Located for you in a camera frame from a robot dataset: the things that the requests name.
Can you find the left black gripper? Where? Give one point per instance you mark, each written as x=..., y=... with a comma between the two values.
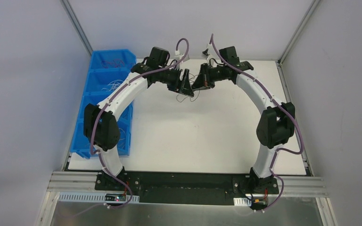
x=184, y=79

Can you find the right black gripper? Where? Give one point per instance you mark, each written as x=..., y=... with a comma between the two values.
x=204, y=76

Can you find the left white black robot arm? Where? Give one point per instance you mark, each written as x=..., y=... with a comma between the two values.
x=100, y=123

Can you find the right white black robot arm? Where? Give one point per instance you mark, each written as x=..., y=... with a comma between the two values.
x=275, y=126

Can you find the blue plastic bin row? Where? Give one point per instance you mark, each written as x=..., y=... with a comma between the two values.
x=107, y=70

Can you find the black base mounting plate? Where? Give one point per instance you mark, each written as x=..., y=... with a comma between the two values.
x=185, y=188

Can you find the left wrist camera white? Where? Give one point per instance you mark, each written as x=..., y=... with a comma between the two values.
x=179, y=58

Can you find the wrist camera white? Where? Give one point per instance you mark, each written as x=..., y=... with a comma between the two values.
x=179, y=58
x=207, y=53

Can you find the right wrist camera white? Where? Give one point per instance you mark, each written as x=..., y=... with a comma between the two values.
x=207, y=53

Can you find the right corner aluminium post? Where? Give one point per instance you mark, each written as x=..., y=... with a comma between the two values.
x=301, y=26

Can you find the corner aluminium post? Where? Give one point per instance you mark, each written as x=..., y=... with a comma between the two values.
x=66, y=4
x=301, y=26

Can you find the left corner aluminium post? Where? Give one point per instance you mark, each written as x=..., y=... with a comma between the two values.
x=66, y=4

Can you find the aluminium frame rail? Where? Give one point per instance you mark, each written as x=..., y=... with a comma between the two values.
x=294, y=186

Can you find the white slotted cable duct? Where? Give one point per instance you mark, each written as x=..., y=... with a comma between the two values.
x=84, y=197

